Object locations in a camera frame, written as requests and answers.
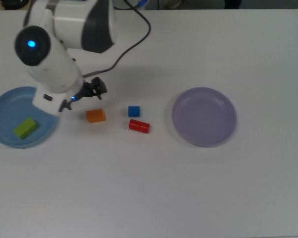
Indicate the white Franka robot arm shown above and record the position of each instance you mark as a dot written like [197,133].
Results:
[57,72]

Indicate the red cylinder block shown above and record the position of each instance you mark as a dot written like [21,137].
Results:
[138,126]

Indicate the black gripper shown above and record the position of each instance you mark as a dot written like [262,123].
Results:
[85,90]

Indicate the blue cube block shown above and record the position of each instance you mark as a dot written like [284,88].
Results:
[133,111]

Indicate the green rectangular block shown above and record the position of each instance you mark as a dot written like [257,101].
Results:
[26,128]

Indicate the purple plate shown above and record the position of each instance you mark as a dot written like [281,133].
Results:
[203,119]

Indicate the dark round object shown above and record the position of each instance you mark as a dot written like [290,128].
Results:
[13,2]

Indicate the blue plate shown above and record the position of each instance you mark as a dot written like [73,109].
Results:
[5,119]

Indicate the orange rectangular block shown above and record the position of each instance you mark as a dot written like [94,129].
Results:
[95,115]

